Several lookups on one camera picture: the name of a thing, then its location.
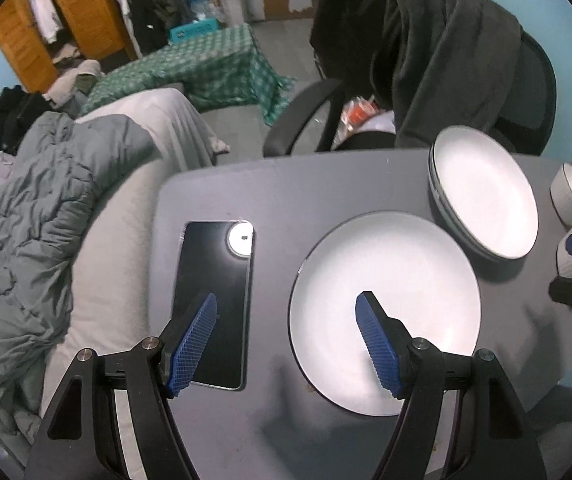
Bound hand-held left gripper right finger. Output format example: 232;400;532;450
355;290;549;480

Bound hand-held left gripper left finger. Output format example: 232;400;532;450
25;292;218;480

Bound black smartphone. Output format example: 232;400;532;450
170;219;256;391

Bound light grey bed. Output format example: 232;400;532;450
41;87;217;421

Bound grey quilted duvet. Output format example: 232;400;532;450
0;112;159;446

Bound dark grey fleece robe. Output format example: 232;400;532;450
383;0;524;150

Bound orange plastic packet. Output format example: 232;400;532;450
341;97;382;128

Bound black mesh office chair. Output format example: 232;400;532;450
262;25;558;158

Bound green checked blanket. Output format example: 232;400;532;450
80;24;297;126

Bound pile of beige clothes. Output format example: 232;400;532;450
43;59;104;111

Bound pile of black clothes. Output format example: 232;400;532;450
0;85;57;156

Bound teal plastic basket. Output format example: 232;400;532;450
168;20;223;45

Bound black garment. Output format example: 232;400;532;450
308;0;447;106

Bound black hanging jackets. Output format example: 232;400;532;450
128;0;189;56

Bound wooden wardrobe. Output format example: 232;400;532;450
0;0;139;93

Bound white hanging garment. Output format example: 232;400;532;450
28;0;64;43

